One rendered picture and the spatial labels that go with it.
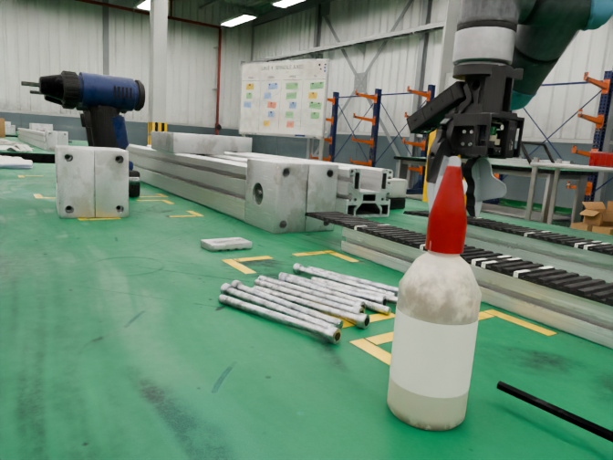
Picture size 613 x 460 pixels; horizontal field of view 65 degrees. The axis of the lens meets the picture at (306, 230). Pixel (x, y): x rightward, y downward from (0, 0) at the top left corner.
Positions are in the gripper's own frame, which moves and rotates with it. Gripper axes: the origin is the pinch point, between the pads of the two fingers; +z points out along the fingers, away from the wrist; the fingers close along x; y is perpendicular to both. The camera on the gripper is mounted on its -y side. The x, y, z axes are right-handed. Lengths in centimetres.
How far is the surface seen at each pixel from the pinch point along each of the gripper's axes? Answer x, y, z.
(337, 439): -44, 32, 3
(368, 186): 2.4, -21.3, -1.6
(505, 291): -20.3, 23.3, 2.2
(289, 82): 290, -534, -85
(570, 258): -1.3, 18.4, 2.1
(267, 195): -23.9, -11.5, -1.4
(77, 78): -42, -48, -17
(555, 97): 746, -431, -107
